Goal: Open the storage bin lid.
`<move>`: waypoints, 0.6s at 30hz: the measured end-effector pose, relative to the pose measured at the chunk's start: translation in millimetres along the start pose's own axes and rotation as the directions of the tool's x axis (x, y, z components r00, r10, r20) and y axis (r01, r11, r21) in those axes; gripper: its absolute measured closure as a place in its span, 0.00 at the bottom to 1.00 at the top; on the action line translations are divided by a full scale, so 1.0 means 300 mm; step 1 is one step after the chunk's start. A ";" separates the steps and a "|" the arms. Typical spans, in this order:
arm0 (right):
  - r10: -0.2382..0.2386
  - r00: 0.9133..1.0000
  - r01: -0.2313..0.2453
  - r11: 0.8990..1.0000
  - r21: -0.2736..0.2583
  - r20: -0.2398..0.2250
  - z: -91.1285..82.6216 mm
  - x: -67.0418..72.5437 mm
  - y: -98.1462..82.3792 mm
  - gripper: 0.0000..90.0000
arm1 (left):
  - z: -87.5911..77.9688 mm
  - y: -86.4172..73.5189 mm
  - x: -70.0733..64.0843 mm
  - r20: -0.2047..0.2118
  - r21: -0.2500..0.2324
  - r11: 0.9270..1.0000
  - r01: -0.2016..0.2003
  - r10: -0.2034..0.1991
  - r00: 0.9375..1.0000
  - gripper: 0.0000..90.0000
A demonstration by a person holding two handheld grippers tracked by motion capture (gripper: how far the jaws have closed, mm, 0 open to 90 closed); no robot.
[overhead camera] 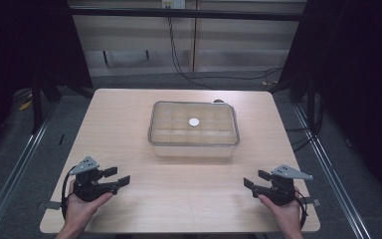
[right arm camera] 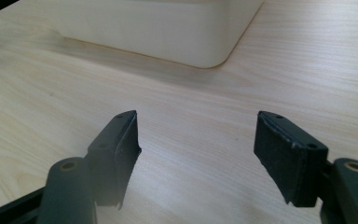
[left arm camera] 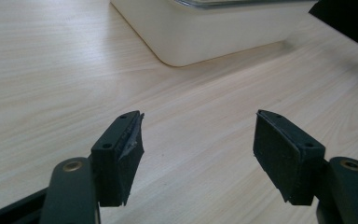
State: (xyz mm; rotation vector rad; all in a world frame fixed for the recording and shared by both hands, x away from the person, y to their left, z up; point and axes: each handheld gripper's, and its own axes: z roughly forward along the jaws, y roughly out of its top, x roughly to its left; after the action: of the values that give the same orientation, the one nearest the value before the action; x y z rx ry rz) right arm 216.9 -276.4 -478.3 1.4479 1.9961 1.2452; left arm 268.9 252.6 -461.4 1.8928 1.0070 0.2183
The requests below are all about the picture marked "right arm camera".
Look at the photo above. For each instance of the white plastic box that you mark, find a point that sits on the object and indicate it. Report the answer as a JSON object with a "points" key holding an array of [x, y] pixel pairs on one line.
{"points": [[155, 28]]}

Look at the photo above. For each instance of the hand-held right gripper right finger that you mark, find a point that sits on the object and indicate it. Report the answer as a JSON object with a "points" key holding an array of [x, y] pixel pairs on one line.
{"points": [[287, 158]]}

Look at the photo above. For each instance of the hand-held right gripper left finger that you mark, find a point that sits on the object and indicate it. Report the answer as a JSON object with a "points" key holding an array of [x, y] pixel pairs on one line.
{"points": [[115, 155]]}

